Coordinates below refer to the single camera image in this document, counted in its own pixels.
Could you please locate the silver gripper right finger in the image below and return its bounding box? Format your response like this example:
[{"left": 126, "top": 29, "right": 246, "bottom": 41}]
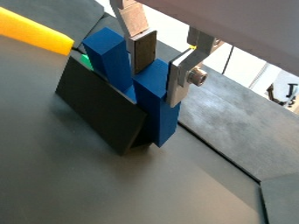
[{"left": 166, "top": 27, "right": 223, "bottom": 108}]

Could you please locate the black-padded gripper left finger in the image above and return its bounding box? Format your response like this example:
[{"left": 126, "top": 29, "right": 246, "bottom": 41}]
[{"left": 110, "top": 0, "right": 157, "bottom": 74}]

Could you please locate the blue U-shaped block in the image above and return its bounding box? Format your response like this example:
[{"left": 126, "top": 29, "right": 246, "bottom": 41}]
[{"left": 83, "top": 27, "right": 181, "bottom": 147}]

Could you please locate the black angle fixture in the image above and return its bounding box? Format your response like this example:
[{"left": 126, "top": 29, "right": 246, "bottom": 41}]
[{"left": 57, "top": 56, "right": 153, "bottom": 155}]

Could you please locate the green S-shaped block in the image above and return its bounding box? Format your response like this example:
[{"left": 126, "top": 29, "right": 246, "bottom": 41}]
[{"left": 81, "top": 54, "right": 94, "bottom": 71}]

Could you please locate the yellow long block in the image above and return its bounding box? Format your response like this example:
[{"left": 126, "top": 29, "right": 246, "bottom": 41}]
[{"left": 0, "top": 7, "right": 75, "bottom": 55}]

